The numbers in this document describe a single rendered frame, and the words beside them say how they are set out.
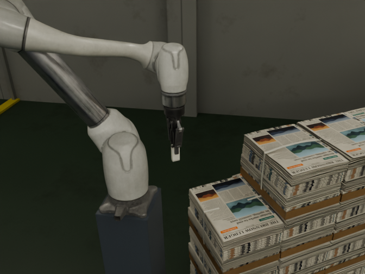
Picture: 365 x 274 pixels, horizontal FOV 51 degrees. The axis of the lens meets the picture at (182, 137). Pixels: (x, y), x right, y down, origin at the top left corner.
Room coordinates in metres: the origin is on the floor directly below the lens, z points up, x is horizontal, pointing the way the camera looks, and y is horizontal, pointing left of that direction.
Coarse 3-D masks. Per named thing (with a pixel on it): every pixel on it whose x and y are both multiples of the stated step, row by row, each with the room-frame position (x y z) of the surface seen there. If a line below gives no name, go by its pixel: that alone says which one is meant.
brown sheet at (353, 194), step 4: (364, 188) 1.37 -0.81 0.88; (340, 192) 1.34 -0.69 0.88; (352, 192) 1.34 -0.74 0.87; (356, 192) 1.35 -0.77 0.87; (360, 192) 1.36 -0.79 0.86; (364, 192) 1.37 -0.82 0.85; (344, 196) 1.33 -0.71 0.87; (348, 196) 1.34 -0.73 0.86; (352, 196) 1.34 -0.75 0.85; (356, 196) 1.35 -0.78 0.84; (340, 200) 1.33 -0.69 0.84; (344, 200) 1.33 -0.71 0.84
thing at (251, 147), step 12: (252, 132) 1.58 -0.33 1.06; (264, 132) 1.57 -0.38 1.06; (276, 132) 1.57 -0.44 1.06; (288, 132) 1.57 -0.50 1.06; (300, 132) 1.57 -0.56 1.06; (252, 144) 1.49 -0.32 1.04; (264, 144) 1.46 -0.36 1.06; (276, 144) 1.46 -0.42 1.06; (252, 156) 1.48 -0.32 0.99; (252, 168) 1.47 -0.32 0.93
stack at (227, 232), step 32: (192, 192) 1.43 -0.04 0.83; (224, 192) 1.42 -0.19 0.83; (256, 192) 1.44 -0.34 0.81; (224, 224) 1.21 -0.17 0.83; (256, 224) 1.20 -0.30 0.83; (288, 224) 1.23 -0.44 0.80; (320, 224) 1.30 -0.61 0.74; (352, 224) 1.37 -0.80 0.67; (192, 256) 1.41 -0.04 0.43; (224, 256) 1.11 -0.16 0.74; (256, 256) 1.17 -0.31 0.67; (288, 256) 1.24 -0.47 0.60; (320, 256) 1.30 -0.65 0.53; (352, 256) 1.39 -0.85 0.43
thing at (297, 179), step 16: (320, 144) 1.45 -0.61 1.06; (272, 160) 1.35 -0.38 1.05; (288, 160) 1.32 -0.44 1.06; (304, 160) 1.32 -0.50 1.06; (320, 160) 1.32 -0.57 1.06; (336, 160) 1.32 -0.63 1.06; (272, 176) 1.33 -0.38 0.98; (288, 176) 1.24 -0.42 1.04; (304, 176) 1.24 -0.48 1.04; (320, 176) 1.27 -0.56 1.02; (336, 176) 1.31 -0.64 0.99; (272, 192) 1.31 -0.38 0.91; (288, 192) 1.22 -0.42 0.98; (304, 192) 1.25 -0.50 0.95; (320, 192) 1.29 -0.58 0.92; (336, 192) 1.32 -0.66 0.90; (288, 208) 1.23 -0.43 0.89
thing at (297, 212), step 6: (270, 198) 1.32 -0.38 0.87; (330, 198) 1.30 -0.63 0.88; (336, 198) 1.31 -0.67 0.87; (270, 204) 1.31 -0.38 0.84; (276, 204) 1.27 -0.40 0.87; (312, 204) 1.26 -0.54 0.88; (318, 204) 1.28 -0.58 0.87; (324, 204) 1.29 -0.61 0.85; (330, 204) 1.30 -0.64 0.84; (276, 210) 1.27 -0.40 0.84; (282, 210) 1.23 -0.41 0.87; (294, 210) 1.23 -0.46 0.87; (300, 210) 1.24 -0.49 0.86; (306, 210) 1.25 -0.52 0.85; (312, 210) 1.27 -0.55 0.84; (282, 216) 1.23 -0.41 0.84; (288, 216) 1.22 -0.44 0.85; (294, 216) 1.23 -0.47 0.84
